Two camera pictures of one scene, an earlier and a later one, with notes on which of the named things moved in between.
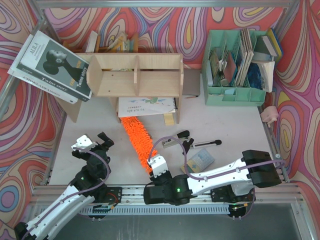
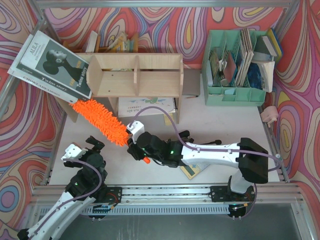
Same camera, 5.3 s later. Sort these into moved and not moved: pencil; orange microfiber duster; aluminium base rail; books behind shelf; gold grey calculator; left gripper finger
Moved: orange microfiber duster; left gripper finger
Not moved: aluminium base rail; gold grey calculator; pencil; books behind shelf
